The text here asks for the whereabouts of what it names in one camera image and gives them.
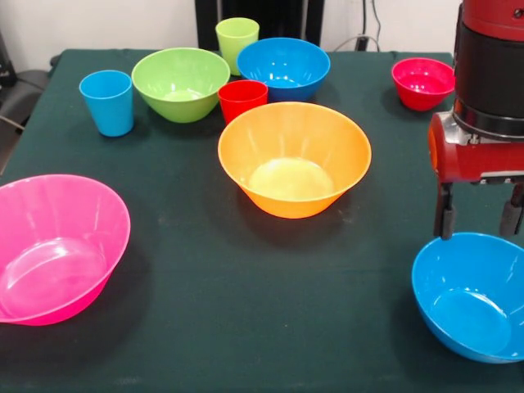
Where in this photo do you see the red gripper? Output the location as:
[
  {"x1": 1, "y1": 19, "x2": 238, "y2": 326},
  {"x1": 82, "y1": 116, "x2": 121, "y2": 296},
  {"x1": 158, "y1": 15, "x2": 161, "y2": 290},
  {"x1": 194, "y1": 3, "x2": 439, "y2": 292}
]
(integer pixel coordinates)
[{"x1": 427, "y1": 110, "x2": 524, "y2": 242}]

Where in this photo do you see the blue bowl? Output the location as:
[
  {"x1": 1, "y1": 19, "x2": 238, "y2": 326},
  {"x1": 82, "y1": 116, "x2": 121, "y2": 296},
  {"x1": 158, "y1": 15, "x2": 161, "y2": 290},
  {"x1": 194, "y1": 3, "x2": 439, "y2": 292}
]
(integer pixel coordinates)
[
  {"x1": 236, "y1": 37, "x2": 332, "y2": 103},
  {"x1": 411, "y1": 232, "x2": 524, "y2": 364}
]

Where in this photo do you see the orange bowl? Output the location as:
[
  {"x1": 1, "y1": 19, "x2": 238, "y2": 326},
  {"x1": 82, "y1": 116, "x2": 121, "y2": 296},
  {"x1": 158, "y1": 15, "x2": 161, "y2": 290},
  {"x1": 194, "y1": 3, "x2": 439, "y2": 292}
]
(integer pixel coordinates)
[{"x1": 217, "y1": 101, "x2": 373, "y2": 219}]

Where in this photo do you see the small pink-red bowl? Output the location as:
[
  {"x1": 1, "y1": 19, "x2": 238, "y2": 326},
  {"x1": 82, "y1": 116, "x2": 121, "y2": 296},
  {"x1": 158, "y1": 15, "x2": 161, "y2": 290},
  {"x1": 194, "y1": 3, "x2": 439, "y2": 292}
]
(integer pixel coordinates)
[{"x1": 391, "y1": 56, "x2": 457, "y2": 112}]

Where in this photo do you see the red cup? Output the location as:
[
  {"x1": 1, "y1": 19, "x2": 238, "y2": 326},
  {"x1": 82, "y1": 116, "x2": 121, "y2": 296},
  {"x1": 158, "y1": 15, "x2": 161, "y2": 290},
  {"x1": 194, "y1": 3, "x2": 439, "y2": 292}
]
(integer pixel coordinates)
[{"x1": 217, "y1": 79, "x2": 269, "y2": 126}]

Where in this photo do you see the dark green tablecloth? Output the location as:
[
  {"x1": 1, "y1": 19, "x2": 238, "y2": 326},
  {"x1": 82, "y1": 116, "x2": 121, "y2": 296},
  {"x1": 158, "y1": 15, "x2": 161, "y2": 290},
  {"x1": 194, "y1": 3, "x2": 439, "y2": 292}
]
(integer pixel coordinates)
[{"x1": 0, "y1": 47, "x2": 524, "y2": 393}]

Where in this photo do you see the green cup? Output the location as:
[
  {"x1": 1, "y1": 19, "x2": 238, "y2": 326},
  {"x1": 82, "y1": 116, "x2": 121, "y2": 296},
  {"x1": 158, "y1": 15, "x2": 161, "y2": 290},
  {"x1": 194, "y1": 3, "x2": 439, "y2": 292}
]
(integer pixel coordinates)
[{"x1": 215, "y1": 17, "x2": 260, "y2": 77}]

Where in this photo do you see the green bowl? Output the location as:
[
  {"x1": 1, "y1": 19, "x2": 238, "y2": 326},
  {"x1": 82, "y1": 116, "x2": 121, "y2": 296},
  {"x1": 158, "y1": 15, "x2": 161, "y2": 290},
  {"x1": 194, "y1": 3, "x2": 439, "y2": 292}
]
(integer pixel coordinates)
[{"x1": 131, "y1": 47, "x2": 232, "y2": 124}]

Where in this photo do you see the blue cup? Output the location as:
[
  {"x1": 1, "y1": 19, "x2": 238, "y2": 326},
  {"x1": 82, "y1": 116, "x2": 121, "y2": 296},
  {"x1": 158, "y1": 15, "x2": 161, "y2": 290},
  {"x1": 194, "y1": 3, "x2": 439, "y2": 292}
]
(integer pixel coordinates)
[{"x1": 79, "y1": 70, "x2": 135, "y2": 138}]

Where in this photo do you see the large pink bowl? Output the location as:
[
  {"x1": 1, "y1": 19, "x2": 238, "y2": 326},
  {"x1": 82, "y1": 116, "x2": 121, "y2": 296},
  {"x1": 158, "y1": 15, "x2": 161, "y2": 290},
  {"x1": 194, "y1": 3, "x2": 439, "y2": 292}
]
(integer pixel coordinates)
[{"x1": 0, "y1": 174, "x2": 132, "y2": 328}]

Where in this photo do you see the black wall cable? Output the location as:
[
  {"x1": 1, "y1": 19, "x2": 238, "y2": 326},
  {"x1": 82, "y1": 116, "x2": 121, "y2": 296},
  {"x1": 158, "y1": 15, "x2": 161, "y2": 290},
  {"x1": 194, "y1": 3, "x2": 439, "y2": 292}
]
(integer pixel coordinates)
[{"x1": 355, "y1": 0, "x2": 382, "y2": 52}]

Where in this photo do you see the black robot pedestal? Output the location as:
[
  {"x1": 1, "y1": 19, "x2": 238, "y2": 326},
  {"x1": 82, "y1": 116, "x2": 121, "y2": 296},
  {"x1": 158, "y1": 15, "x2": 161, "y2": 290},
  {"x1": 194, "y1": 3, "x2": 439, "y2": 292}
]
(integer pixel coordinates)
[{"x1": 195, "y1": 0, "x2": 325, "y2": 52}]

